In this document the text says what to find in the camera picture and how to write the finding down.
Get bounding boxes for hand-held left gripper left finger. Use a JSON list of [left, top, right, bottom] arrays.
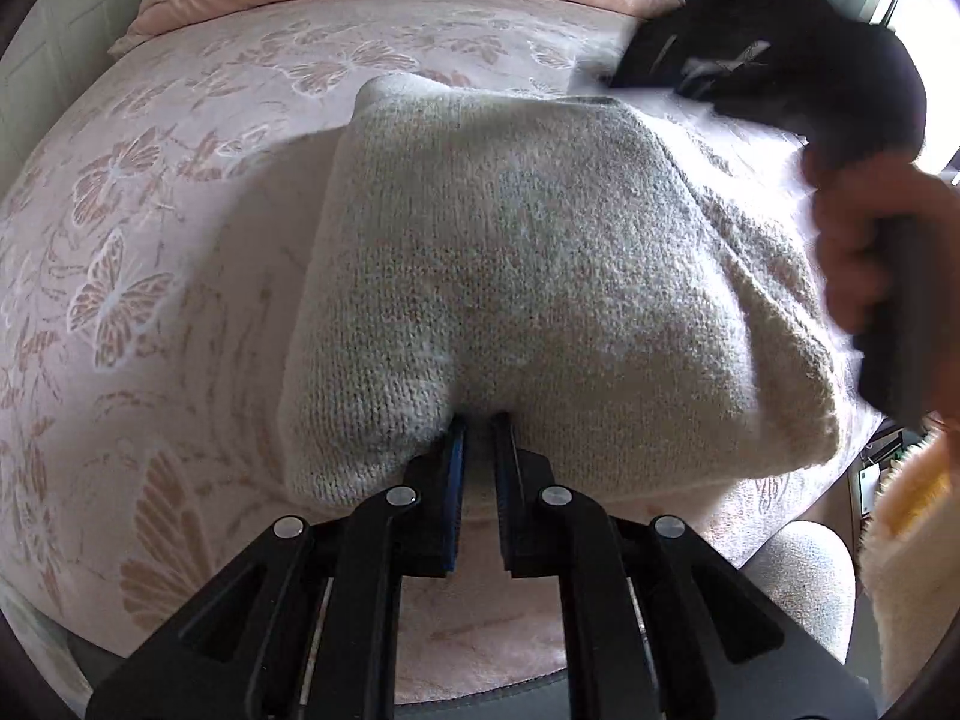
[[86, 416, 470, 720]]

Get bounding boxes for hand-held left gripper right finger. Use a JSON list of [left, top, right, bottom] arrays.
[[491, 412, 878, 720]]

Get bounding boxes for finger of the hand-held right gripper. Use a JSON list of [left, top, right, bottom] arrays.
[[606, 24, 775, 97]]

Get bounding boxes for cream sweater with black hearts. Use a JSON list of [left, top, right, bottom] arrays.
[[277, 75, 875, 507]]

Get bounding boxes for person's right forearm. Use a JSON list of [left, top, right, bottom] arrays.
[[859, 412, 960, 698]]

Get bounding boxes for person's right hand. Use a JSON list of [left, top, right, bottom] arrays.
[[801, 142, 960, 350]]

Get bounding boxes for window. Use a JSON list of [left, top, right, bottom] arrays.
[[885, 0, 960, 188]]

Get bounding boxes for person's cream fleece leg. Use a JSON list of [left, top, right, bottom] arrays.
[[739, 519, 857, 680]]

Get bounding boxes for pink butterfly printed blanket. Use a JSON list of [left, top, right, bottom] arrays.
[[0, 0, 886, 698]]

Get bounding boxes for white wardrobe doors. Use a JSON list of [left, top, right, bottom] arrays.
[[0, 0, 158, 136]]

